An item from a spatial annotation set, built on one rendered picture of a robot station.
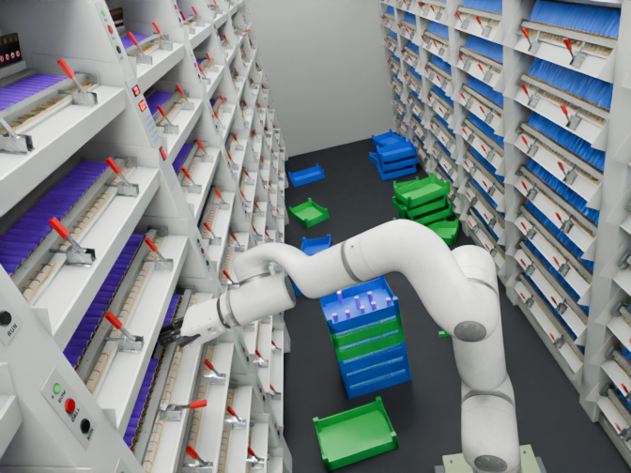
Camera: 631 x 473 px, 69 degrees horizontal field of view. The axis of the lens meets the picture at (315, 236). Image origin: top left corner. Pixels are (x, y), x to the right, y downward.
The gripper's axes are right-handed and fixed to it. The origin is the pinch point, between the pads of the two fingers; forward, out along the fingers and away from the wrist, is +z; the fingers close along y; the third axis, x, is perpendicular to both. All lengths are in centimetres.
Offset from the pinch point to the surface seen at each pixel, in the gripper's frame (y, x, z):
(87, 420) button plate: -39.6, 18.3, -8.4
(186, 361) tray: -2.3, -7.8, -0.9
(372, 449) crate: 28, -104, -21
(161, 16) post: 95, 60, -11
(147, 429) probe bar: -23.0, -3.8, 1.0
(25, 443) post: -45, 23, -5
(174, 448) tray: -25.2, -8.6, -2.5
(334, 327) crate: 58, -65, -23
